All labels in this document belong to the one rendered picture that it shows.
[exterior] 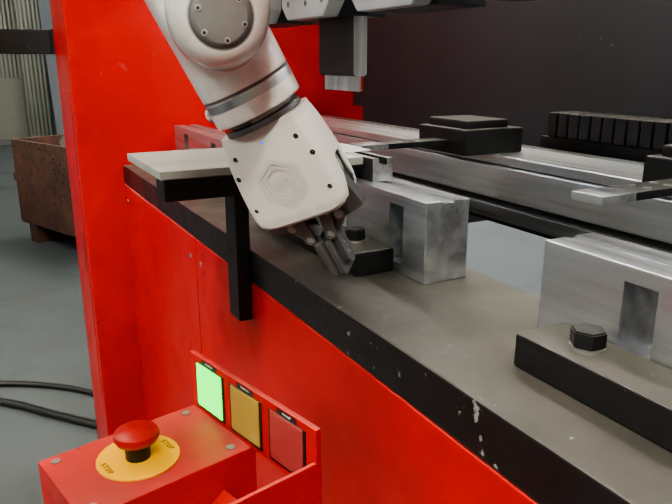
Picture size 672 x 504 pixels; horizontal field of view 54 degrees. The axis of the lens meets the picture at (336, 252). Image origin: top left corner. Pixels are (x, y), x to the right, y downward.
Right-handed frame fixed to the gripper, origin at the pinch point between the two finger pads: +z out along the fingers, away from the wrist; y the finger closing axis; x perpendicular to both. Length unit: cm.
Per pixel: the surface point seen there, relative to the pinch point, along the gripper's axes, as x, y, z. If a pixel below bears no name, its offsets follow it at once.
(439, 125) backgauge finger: 44.5, 1.6, 4.7
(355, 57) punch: 29.9, -0.7, -12.1
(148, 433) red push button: -19.9, -13.7, 2.5
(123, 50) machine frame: 83, -73, -27
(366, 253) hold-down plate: 10.1, -2.2, 5.9
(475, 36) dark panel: 92, 2, 3
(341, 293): 2.8, -3.5, 6.3
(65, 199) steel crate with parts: 232, -276, 25
